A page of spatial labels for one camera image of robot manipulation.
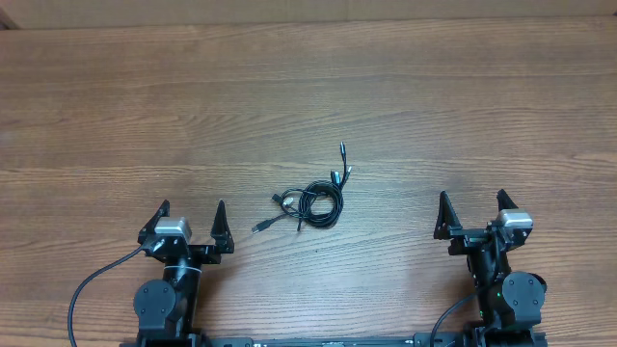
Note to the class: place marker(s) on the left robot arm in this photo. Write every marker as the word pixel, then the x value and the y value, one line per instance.
pixel 166 308

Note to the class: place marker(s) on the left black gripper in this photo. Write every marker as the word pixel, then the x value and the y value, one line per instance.
pixel 219 232

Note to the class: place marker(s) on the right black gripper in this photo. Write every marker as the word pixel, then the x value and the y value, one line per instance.
pixel 468 238

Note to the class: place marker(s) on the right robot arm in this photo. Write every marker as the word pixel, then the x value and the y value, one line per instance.
pixel 509 302

